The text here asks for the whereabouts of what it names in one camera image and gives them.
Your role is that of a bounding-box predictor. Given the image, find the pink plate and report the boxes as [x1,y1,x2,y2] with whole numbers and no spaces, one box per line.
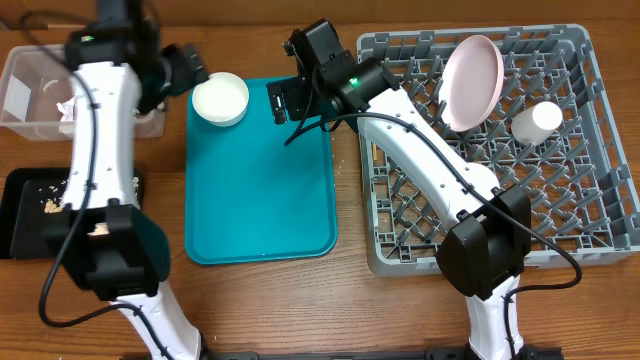
[438,35,504,132]

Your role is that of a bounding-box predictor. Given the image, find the black waste tray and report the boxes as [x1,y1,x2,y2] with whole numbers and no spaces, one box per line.
[0,167,146,260]

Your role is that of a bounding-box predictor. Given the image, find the pink bowl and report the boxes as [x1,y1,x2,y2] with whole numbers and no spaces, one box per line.
[467,162,500,197]

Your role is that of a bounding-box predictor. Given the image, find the teal serving tray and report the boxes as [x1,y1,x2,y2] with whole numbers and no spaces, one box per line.
[184,78,338,265]

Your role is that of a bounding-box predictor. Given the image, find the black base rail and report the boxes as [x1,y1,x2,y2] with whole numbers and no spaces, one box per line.
[209,345,565,360]

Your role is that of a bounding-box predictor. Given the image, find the food scraps pile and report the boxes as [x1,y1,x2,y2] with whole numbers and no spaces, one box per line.
[39,177,141,216]

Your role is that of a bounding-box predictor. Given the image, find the white tissue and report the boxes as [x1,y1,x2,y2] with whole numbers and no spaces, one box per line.
[56,97,76,123]

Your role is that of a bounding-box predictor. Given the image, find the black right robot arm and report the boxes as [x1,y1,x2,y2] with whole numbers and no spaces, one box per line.
[268,19,531,359]

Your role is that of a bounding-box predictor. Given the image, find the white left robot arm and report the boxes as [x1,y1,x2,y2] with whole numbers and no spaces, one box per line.
[43,1,209,359]

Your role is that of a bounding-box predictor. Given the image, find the clear plastic bin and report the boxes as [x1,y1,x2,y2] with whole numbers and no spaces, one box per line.
[0,44,169,142]

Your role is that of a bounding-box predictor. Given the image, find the white upside-down cup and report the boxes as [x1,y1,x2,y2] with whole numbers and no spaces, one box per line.
[511,101,563,145]

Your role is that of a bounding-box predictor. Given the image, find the white bowl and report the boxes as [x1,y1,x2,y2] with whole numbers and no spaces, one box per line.
[191,72,250,127]

